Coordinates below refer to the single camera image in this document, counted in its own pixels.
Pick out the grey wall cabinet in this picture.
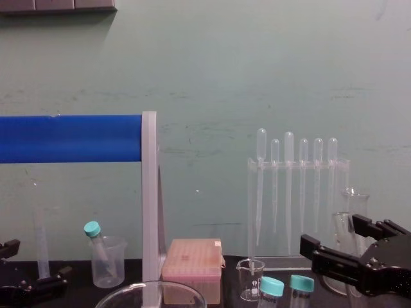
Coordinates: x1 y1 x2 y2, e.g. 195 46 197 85
0 0 118 14

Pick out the large round glass dish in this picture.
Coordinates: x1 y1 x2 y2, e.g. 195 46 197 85
95 280 207 308

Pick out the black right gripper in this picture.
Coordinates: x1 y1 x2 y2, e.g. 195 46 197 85
299 214 411 299

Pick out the clear plastic beaker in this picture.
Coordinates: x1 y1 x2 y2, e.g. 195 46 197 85
91 235 128 289

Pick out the teal capped centrifuge tube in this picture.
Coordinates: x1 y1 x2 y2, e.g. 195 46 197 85
258 276 286 308
83 221 114 277
288 273 315 308

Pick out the clear plastic transfer pipette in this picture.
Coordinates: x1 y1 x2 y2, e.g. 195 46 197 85
327 137 338 232
270 138 281 234
255 128 268 248
313 137 324 234
298 137 310 234
283 131 295 255

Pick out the small glass beaker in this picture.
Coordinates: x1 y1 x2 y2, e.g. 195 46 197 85
235 258 266 303

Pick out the glass test tube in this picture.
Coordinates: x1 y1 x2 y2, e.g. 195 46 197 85
331 211 354 255

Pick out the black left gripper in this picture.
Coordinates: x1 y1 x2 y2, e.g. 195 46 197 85
0 239 73 308

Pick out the blue foam roll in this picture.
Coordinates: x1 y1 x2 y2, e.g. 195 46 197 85
0 114 143 164

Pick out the pink pipette tip box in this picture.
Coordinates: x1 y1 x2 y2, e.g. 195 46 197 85
161 237 227 305

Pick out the clear acrylic pipette rack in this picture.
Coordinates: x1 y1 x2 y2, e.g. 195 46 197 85
246 156 351 268

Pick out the glass measuring cylinder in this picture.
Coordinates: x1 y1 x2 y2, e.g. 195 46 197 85
322 187 371 298

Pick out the clear plastic graduated cylinder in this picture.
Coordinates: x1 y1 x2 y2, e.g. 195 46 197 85
33 205 53 280

